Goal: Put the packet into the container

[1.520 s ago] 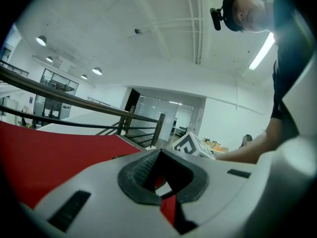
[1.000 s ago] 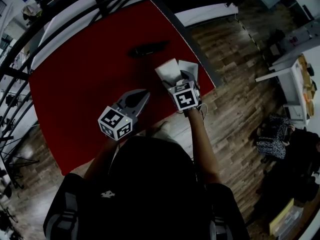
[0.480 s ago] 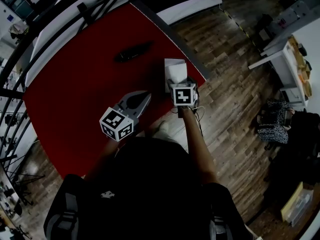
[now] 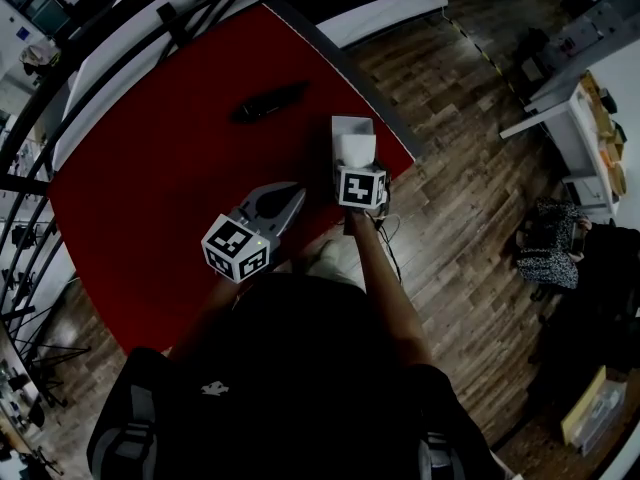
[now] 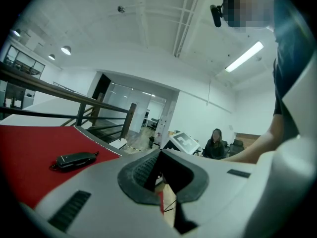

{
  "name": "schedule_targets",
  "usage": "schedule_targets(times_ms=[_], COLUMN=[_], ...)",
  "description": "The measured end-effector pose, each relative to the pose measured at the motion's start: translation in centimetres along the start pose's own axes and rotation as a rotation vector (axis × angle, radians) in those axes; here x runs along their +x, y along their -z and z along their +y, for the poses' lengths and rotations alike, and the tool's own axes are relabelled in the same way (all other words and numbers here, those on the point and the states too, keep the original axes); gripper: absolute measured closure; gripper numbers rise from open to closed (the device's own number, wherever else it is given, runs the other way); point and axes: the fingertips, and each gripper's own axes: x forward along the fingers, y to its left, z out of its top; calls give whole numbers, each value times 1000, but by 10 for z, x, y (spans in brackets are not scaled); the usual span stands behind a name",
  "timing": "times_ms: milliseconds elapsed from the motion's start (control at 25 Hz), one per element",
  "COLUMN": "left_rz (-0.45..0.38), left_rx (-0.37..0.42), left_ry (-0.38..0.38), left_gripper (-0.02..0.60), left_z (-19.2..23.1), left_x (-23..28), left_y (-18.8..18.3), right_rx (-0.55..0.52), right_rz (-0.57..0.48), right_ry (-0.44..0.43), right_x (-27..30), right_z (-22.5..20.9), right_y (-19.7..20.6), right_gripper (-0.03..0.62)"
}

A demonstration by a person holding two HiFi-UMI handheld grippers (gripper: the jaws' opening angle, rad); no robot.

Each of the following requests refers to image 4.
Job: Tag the person's left forearm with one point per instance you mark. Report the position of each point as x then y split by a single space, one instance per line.
210 313

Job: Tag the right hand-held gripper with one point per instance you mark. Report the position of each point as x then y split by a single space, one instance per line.
360 188

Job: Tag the blue wall sign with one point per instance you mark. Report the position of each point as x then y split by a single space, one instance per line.
22 33

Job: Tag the black bin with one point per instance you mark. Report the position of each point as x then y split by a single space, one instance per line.
535 55

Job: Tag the person's right forearm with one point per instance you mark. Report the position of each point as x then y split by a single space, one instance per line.
385 293

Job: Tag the white desk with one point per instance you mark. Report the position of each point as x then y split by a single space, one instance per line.
565 118

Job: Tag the small white box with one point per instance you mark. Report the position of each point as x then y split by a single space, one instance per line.
356 149

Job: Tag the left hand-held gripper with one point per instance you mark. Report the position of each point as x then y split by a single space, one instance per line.
235 248

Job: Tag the person's white shoe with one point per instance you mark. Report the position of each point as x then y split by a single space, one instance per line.
331 259

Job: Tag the black tripod stand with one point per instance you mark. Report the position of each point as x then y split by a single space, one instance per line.
45 358

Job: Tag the person's black shirt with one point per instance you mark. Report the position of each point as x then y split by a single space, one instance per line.
300 393

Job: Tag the white low barrier panel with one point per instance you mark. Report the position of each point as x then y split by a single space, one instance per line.
380 13

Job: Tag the black metal railing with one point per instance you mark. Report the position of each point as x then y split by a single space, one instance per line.
20 185

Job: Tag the black remote control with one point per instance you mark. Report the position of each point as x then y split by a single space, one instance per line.
270 102

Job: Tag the red tablecloth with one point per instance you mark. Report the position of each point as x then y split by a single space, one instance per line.
150 218

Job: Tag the row of tan containers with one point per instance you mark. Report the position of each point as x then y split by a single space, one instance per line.
607 138

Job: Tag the black chair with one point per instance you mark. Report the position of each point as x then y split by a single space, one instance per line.
590 348

